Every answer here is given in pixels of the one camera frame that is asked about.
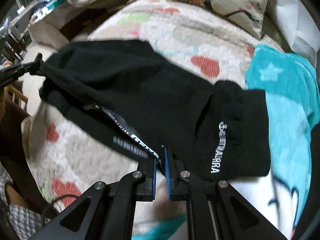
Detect black pants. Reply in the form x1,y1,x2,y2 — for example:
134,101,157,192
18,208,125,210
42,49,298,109
40,40,271,181

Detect heart patterned quilt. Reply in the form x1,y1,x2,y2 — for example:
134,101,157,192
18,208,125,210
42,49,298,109
21,0,283,238

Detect turquoise white fleece blanket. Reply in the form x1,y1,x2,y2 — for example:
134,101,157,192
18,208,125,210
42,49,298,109
132,44,320,240

